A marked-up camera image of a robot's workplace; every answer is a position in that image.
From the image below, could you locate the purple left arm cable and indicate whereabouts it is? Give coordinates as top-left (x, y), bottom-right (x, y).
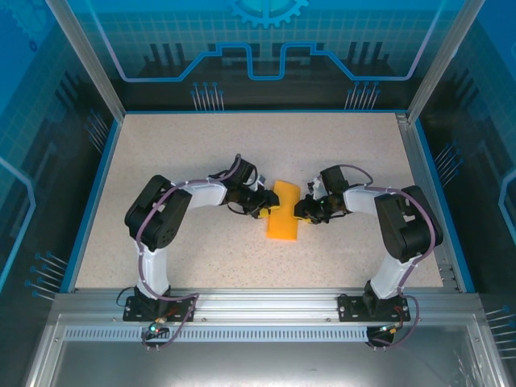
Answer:
top-left (135, 152), bottom-right (243, 352)

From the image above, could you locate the shiny metal tray sheet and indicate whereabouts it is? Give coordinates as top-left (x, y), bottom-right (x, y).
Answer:
top-left (23, 314), bottom-right (510, 387)

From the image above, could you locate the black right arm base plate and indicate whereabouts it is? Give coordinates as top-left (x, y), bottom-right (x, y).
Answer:
top-left (337, 293), bottom-right (409, 323)

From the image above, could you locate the blue table edge strip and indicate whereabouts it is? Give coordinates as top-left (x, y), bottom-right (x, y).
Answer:
top-left (65, 118), bottom-right (124, 293)

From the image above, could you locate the slotted grey cable duct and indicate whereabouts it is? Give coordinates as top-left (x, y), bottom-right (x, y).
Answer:
top-left (64, 327), bottom-right (370, 343)

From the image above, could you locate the aluminium frame post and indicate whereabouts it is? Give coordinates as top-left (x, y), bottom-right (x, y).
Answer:
top-left (43, 0), bottom-right (127, 122)
top-left (406, 0), bottom-right (488, 123)

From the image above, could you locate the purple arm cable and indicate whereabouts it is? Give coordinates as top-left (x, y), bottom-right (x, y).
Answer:
top-left (135, 152), bottom-right (243, 352)
top-left (336, 164), bottom-right (439, 348)

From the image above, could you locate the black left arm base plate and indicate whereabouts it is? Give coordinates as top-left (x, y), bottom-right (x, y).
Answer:
top-left (123, 295), bottom-right (197, 323)

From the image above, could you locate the aluminium mounting rail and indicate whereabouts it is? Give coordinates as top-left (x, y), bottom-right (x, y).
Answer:
top-left (52, 288), bottom-right (483, 324)

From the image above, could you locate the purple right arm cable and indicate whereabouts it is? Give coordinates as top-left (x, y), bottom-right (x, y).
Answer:
top-left (336, 164), bottom-right (439, 348)

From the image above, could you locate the blue printed enclosure panel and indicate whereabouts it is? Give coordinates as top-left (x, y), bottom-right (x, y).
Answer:
top-left (70, 0), bottom-right (464, 112)
top-left (0, 0), bottom-right (122, 387)
top-left (418, 0), bottom-right (516, 364)

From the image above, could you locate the aluminium side rail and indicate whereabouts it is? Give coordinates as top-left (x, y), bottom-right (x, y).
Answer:
top-left (396, 112), bottom-right (461, 292)

